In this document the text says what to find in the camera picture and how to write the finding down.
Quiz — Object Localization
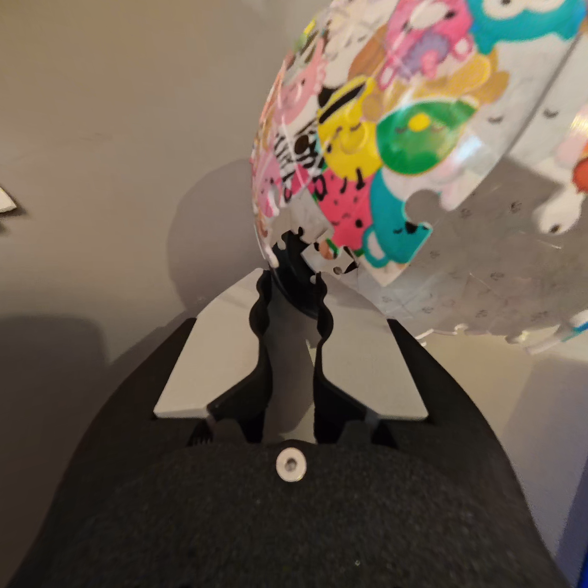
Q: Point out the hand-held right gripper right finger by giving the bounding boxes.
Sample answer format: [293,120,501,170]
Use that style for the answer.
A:
[313,276,430,423]

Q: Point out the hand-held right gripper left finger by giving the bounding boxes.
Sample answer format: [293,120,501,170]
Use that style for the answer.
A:
[154,271,273,425]

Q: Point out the black ball stand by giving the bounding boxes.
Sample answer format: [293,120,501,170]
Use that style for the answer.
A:
[267,230,333,345]

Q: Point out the colourful puzzle ball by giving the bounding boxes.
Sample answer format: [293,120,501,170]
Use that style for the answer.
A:
[250,0,588,345]

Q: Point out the blue plastic bin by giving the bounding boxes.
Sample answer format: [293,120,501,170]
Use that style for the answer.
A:
[556,478,588,588]

